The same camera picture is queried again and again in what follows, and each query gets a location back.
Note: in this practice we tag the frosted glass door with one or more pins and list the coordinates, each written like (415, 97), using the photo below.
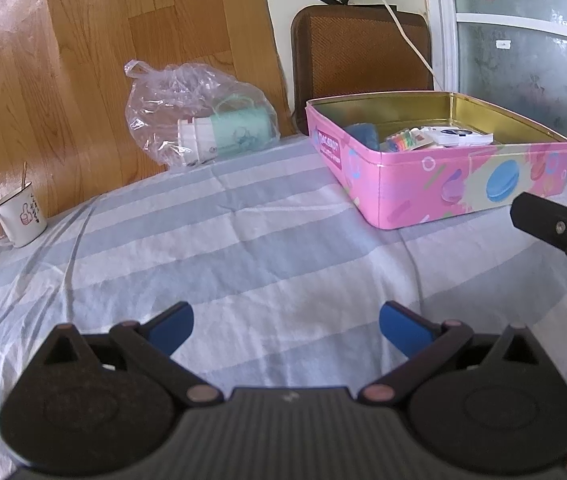
(528, 50)

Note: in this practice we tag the clear plastic bag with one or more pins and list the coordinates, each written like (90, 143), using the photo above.
(188, 110)

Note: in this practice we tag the coloured marker packet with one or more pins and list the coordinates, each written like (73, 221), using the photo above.
(403, 141)

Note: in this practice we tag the pink tin box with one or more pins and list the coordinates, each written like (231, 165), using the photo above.
(438, 185)

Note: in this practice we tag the mint green cup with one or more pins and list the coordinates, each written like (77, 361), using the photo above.
(223, 130)

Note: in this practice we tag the blue soft case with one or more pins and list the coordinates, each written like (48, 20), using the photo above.
(364, 135)

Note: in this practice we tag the brown chair back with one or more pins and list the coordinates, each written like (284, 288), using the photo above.
(358, 55)

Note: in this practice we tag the striped blue white sheet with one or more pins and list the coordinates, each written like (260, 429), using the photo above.
(263, 260)

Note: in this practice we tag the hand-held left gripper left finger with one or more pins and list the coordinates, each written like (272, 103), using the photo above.
(173, 325)

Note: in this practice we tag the white enamel mug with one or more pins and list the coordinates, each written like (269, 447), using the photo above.
(18, 220)

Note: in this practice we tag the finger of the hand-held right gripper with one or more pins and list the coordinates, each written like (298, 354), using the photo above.
(553, 222)

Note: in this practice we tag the wood-grain wall sheet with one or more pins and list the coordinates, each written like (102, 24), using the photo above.
(88, 85)

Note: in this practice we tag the white card packet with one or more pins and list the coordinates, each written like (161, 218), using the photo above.
(456, 136)

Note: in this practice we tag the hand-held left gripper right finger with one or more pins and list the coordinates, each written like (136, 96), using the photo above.
(401, 325)

